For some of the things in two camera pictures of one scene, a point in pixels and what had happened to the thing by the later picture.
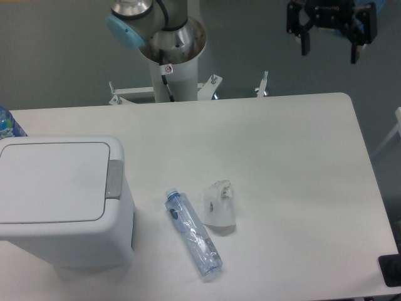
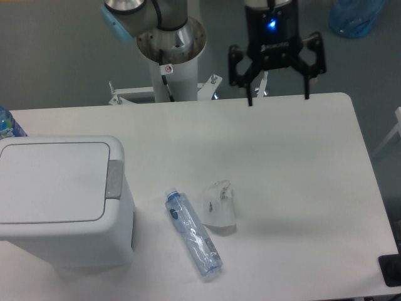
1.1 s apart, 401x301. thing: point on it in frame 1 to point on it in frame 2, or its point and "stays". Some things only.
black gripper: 334,14 to 273,40
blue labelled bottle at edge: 9,126 stays
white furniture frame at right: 397,126 stays
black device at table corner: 390,266 stays
